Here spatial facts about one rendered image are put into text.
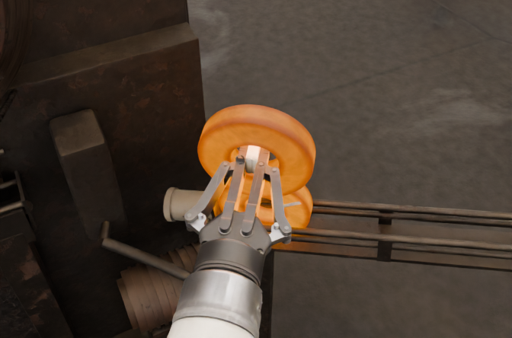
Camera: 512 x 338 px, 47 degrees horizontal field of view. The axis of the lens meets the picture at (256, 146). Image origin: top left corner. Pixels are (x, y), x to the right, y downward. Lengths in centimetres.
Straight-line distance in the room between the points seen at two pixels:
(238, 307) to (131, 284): 54
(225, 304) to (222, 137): 24
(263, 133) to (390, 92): 161
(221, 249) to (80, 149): 41
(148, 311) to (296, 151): 50
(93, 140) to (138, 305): 32
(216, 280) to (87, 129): 47
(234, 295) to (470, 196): 148
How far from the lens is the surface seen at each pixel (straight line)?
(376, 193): 194
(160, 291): 112
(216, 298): 60
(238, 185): 71
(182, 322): 60
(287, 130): 72
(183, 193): 102
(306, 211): 95
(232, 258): 63
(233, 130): 73
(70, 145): 99
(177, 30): 106
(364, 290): 173
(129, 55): 102
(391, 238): 97
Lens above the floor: 148
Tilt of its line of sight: 46 degrees down
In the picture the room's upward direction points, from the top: straight up
